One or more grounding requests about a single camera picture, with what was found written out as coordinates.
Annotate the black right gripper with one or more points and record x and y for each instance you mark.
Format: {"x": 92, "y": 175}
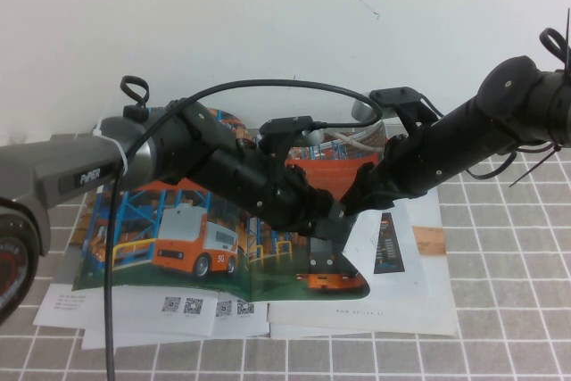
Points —
{"x": 401, "y": 171}

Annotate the grey grid tablecloth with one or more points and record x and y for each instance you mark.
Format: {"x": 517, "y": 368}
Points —
{"x": 513, "y": 287}

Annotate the grey and black left arm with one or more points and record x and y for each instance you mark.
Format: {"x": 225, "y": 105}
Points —
{"x": 67, "y": 162}

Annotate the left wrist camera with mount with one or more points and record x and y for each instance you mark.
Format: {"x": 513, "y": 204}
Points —
{"x": 285, "y": 126}

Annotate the white zip tie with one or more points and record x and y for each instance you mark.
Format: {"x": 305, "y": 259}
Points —
{"x": 118, "y": 151}

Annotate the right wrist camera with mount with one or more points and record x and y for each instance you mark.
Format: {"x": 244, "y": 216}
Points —
{"x": 397, "y": 97}

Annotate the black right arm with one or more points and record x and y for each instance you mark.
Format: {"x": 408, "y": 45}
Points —
{"x": 490, "y": 122}

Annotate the black zip tie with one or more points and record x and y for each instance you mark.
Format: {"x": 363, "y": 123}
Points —
{"x": 535, "y": 169}

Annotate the glossy colour brochure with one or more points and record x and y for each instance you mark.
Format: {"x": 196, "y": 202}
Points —
{"x": 201, "y": 242}

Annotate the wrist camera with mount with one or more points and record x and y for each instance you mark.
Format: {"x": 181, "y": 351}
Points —
{"x": 397, "y": 97}
{"x": 285, "y": 126}

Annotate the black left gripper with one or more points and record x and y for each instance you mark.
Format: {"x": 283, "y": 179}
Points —
{"x": 294, "y": 202}

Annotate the white QR code booklet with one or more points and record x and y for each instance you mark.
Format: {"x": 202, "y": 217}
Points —
{"x": 243, "y": 324}

